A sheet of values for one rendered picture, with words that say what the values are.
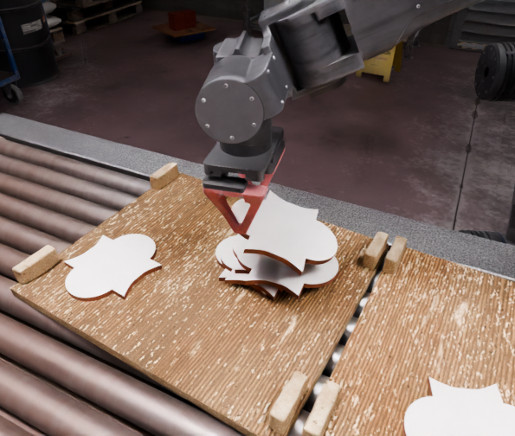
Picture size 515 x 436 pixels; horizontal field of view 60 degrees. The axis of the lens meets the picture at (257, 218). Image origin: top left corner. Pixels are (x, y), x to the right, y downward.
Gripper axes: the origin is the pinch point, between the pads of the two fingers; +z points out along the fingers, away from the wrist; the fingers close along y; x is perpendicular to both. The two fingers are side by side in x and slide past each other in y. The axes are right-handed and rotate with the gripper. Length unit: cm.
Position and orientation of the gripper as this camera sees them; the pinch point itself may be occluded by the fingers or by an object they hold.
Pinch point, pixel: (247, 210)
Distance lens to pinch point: 54.1
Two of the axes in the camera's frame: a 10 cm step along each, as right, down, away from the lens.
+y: 2.5, -5.9, 7.6
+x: -9.7, -1.5, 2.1
